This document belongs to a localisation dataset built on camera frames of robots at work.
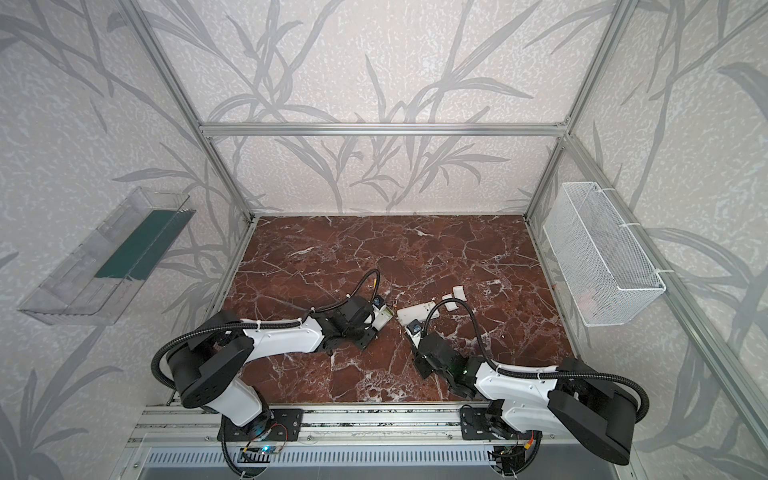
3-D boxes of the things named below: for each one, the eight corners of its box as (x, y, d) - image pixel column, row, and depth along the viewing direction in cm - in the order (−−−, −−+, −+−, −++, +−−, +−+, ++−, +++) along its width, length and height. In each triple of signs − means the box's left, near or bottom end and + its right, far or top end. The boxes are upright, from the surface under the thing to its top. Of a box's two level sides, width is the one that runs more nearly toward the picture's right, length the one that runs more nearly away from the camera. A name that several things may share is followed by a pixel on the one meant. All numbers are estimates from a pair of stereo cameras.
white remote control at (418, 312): (400, 326, 93) (400, 323, 91) (396, 312, 96) (396, 309, 94) (439, 317, 95) (439, 314, 93) (434, 303, 98) (434, 300, 96)
